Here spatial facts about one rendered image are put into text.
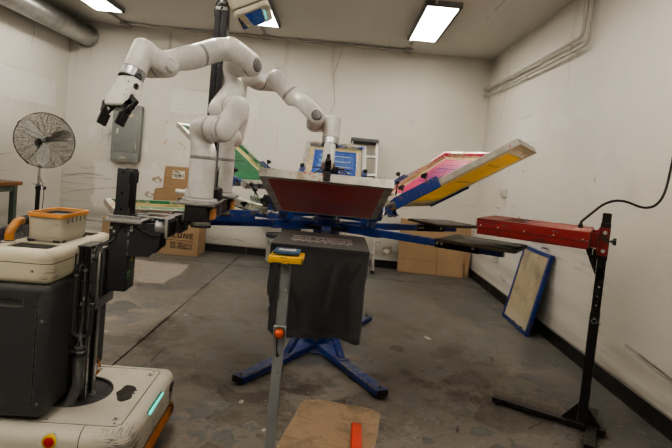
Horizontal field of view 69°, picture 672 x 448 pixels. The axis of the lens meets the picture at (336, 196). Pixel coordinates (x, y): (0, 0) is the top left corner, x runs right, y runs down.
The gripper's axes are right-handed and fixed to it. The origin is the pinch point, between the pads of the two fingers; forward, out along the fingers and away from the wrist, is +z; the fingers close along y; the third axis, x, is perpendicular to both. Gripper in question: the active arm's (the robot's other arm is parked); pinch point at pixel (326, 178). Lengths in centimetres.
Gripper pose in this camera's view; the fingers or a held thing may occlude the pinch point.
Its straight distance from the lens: 211.9
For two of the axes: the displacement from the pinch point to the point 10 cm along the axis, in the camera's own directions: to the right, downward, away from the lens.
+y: 0.2, -2.1, -9.8
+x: 10.0, 0.9, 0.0
